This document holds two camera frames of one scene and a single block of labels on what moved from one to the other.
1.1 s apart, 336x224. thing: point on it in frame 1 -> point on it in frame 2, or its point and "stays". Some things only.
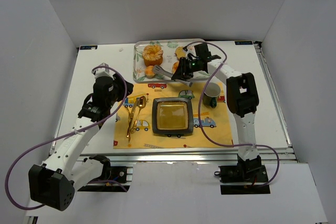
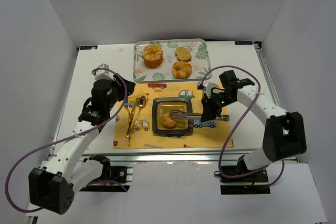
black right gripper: x=182 y=69 -> x=208 y=109
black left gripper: x=125 y=87 stays
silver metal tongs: x=157 y=69 -> x=178 y=115
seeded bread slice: x=180 y=52 stays
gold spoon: x=142 y=104 stays
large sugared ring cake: x=153 y=55 stays
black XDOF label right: x=243 y=43 stays
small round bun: x=150 y=72 -> x=168 y=123
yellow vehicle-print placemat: x=133 y=126 stays
